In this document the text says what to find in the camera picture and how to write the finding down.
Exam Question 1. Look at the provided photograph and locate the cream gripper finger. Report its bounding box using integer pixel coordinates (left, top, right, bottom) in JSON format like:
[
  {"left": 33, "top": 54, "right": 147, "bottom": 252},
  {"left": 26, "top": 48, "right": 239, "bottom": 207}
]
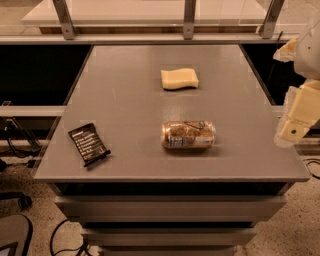
[
  {"left": 273, "top": 38, "right": 297, "bottom": 63},
  {"left": 274, "top": 79, "right": 320, "bottom": 148}
]

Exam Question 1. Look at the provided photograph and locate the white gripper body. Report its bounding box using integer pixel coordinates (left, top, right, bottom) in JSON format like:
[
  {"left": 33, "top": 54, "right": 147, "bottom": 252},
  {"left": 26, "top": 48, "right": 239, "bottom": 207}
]
[{"left": 294, "top": 20, "right": 320, "bottom": 80}]

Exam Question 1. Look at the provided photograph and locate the orange soda can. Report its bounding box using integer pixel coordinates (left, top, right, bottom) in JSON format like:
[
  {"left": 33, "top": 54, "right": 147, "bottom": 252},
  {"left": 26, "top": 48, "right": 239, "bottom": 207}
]
[{"left": 161, "top": 121, "right": 216, "bottom": 149}]

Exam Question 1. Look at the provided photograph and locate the yellow sponge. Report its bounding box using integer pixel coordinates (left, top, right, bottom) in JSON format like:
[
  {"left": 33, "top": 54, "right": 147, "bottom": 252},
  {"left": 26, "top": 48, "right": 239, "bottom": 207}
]
[{"left": 161, "top": 68, "right": 199, "bottom": 90}]

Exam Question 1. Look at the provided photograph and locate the grey cabinet with drawers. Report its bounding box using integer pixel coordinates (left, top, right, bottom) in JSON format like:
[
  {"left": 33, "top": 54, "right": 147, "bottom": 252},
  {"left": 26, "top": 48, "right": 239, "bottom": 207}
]
[{"left": 35, "top": 45, "right": 309, "bottom": 256}]

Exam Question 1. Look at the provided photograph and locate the black snack packet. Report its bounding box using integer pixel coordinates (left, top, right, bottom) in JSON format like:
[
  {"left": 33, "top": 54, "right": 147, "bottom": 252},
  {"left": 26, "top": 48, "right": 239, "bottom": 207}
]
[{"left": 68, "top": 123, "right": 111, "bottom": 167}]

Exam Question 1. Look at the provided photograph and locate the office chair base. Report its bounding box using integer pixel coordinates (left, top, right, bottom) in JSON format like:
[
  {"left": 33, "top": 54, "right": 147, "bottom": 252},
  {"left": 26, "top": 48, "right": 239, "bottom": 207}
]
[{"left": 0, "top": 192, "right": 32, "bottom": 210}]

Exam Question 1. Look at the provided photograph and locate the grey chair seat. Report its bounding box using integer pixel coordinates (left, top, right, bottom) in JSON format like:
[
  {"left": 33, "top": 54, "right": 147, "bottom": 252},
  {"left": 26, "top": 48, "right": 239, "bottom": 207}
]
[{"left": 0, "top": 214, "right": 33, "bottom": 256}]

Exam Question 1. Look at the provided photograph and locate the right metal railing post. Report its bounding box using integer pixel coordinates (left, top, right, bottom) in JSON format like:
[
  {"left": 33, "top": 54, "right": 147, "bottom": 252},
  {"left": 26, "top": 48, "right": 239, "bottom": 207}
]
[{"left": 259, "top": 0, "right": 285, "bottom": 39}]

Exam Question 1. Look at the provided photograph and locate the metal railing post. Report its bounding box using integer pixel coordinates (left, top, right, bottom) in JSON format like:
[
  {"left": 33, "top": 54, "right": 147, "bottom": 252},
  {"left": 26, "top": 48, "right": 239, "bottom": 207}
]
[
  {"left": 259, "top": 0, "right": 285, "bottom": 39},
  {"left": 52, "top": 0, "right": 76, "bottom": 40},
  {"left": 183, "top": 0, "right": 196, "bottom": 40}
]

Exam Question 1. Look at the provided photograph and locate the black cable at right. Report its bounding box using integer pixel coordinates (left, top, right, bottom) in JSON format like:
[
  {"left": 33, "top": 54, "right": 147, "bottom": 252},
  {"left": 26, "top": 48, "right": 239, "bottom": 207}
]
[{"left": 302, "top": 157, "right": 320, "bottom": 181}]

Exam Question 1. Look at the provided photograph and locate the middle metal railing post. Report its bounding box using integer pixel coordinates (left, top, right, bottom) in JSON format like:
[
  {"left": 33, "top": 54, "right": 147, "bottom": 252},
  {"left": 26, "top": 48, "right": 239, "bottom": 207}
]
[{"left": 183, "top": 0, "right": 196, "bottom": 40}]

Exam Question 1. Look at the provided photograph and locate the left metal railing post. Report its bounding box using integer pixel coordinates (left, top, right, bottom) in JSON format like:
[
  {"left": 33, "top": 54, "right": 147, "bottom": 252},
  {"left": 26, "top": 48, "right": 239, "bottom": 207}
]
[{"left": 52, "top": 0, "right": 76, "bottom": 40}]

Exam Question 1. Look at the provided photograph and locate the black floor cable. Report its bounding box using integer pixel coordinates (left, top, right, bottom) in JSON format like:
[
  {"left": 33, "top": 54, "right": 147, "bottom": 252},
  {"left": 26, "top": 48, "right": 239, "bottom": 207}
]
[{"left": 49, "top": 218, "right": 91, "bottom": 256}]

